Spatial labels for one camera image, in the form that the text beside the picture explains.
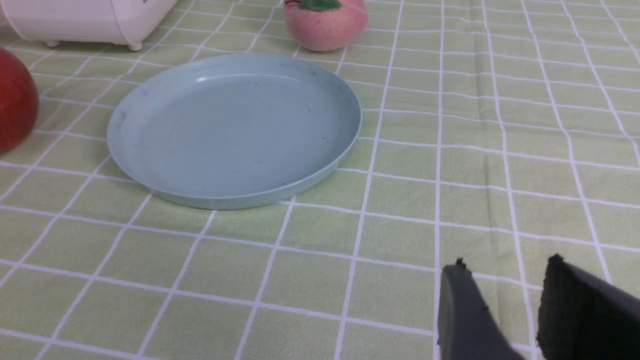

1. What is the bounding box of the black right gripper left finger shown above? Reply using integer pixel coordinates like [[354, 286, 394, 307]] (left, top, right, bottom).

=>
[[438, 259, 523, 360]]

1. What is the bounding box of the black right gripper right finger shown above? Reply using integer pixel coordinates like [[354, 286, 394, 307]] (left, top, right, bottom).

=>
[[537, 254, 640, 360]]

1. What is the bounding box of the green checked tablecloth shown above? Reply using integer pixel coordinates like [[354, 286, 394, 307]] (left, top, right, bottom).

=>
[[0, 0, 640, 360]]

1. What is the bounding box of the light blue round plate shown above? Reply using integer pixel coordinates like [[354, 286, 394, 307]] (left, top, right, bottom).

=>
[[106, 52, 362, 210]]

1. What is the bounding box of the pink toy peach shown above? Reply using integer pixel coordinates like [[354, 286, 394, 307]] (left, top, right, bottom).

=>
[[283, 0, 370, 51]]

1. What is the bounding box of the white two-slot toaster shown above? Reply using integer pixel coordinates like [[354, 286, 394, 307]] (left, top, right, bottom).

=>
[[1, 0, 177, 51]]

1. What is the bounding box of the red toy apple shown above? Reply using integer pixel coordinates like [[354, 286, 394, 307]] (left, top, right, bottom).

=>
[[0, 48, 40, 153]]

